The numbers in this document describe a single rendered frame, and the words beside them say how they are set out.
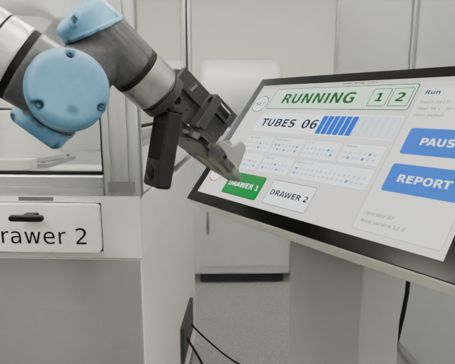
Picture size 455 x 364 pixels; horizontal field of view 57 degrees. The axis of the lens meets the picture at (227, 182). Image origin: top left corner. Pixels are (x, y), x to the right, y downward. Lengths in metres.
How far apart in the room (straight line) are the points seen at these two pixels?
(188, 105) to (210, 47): 3.57
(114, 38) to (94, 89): 0.17
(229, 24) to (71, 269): 3.48
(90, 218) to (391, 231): 0.65
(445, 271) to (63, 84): 0.43
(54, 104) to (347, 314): 0.55
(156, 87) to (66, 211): 0.48
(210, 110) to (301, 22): 3.75
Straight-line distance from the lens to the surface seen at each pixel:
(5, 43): 0.44
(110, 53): 0.57
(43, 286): 1.09
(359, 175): 0.62
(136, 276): 1.01
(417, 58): 2.04
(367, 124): 0.68
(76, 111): 0.41
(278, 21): 4.32
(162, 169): 0.62
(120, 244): 0.99
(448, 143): 0.60
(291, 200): 0.66
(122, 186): 0.95
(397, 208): 0.57
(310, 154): 0.69
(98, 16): 0.57
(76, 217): 0.98
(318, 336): 0.81
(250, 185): 0.73
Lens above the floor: 1.14
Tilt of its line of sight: 10 degrees down
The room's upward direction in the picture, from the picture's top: straight up
